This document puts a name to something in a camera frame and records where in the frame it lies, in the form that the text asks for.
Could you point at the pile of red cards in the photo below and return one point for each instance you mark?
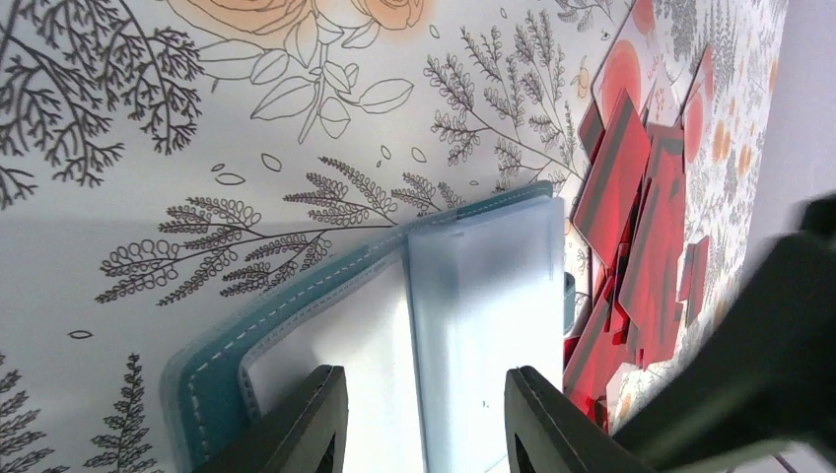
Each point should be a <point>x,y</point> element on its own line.
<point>631,214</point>

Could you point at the floral table mat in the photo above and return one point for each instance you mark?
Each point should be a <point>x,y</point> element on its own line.
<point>166,163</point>

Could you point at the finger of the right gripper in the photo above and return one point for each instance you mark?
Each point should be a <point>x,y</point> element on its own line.
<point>765,378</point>

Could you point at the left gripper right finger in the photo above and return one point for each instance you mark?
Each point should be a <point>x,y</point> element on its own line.
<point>546,432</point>

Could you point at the white red-circle card left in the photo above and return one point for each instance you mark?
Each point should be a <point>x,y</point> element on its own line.
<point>632,63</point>

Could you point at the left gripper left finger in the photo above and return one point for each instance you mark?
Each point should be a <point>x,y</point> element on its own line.
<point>307,432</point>

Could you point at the teal card holder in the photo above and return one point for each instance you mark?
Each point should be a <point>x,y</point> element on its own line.
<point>425,321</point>

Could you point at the white red-circle card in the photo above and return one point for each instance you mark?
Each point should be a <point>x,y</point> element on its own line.
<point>632,63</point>
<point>697,114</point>

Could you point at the white red-circle card right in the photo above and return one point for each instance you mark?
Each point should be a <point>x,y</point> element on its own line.
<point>697,114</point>

